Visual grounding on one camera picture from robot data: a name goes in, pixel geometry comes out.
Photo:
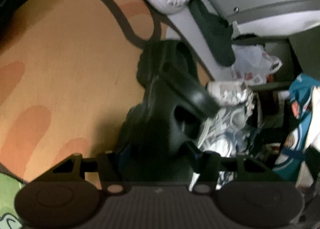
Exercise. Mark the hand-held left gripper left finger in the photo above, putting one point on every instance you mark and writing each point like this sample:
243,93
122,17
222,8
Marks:
110,169

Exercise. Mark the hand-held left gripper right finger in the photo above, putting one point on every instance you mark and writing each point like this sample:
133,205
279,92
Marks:
197,158

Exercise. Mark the dark green felt clog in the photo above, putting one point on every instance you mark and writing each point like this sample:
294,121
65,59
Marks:
217,36

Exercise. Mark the green patterned mat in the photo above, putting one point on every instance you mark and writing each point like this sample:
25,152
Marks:
10,194

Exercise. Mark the orange cat-shaped floor mat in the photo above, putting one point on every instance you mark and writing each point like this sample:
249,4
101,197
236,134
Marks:
75,68

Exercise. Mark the white plastic bag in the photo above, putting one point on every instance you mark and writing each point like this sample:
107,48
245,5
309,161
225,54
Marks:
252,61

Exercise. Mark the teal printed cloth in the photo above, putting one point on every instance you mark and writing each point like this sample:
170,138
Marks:
300,88

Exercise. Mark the dark cloth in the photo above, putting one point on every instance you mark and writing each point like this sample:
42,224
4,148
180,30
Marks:
248,39

